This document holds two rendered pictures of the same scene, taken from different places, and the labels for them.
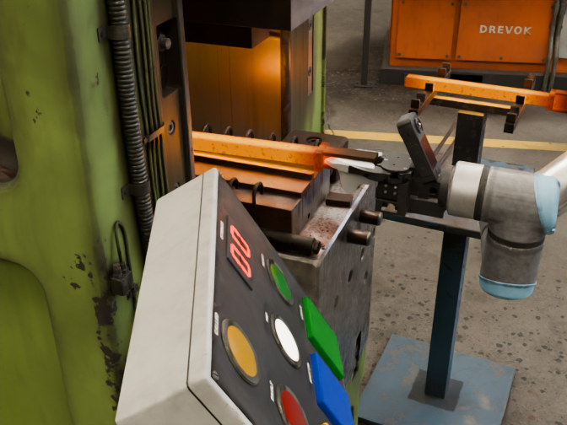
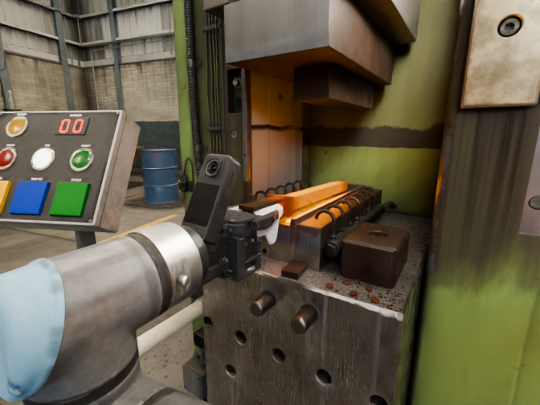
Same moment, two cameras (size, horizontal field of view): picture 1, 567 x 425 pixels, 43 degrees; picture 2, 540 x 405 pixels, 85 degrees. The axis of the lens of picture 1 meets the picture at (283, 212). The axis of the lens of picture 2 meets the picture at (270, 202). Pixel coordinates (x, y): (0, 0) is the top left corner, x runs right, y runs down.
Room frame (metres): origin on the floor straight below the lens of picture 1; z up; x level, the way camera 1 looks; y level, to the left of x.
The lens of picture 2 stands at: (1.20, -0.56, 1.15)
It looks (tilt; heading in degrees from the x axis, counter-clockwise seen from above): 13 degrees down; 102
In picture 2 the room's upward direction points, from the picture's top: straight up
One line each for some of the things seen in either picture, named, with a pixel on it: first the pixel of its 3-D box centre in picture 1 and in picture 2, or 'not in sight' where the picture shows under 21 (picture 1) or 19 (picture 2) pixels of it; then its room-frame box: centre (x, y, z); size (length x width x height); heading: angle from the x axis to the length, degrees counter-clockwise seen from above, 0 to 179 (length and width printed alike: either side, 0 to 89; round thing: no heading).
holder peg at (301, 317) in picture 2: (370, 217); (303, 319); (1.17, -0.16, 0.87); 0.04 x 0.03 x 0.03; 68
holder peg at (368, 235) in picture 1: (359, 237); (262, 304); (1.10, -0.14, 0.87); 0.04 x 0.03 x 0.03; 68
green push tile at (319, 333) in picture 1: (319, 339); (71, 199); (0.65, -0.04, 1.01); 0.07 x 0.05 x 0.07; 3
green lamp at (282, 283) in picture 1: (279, 282); (81, 159); (0.65, 0.00, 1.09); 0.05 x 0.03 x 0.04; 158
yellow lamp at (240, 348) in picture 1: (240, 351); (17, 126); (0.45, 0.04, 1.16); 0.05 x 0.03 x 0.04; 158
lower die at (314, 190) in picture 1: (203, 176); (317, 212); (1.17, 0.15, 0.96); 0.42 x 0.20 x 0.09; 68
